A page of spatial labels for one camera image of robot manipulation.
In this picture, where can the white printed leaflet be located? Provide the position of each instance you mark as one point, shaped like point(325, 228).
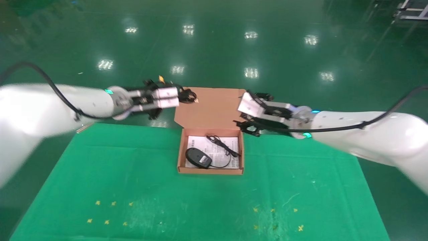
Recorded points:
point(197, 140)

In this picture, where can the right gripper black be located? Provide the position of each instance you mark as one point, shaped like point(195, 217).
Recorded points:
point(276, 123)

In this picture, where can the green table cloth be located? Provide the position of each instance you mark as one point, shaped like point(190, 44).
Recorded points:
point(200, 201)

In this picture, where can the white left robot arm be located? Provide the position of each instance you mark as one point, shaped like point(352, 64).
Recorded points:
point(40, 107)

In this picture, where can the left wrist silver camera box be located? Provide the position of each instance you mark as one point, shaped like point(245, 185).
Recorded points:
point(165, 97)

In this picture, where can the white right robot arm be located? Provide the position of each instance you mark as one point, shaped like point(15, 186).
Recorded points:
point(367, 137)

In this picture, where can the white metal trolley frame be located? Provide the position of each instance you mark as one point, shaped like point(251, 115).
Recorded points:
point(413, 10)

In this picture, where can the metal binder clip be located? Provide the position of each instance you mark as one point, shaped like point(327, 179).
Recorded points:
point(85, 128)

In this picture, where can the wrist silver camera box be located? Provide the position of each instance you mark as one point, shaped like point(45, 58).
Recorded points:
point(250, 106)
point(165, 97)

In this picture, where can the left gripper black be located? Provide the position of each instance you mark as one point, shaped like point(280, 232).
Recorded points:
point(145, 100)

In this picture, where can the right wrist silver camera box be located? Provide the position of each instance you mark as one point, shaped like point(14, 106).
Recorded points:
point(250, 106)

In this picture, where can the orange cardboard box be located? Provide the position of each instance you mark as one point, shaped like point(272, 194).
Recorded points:
point(210, 110)

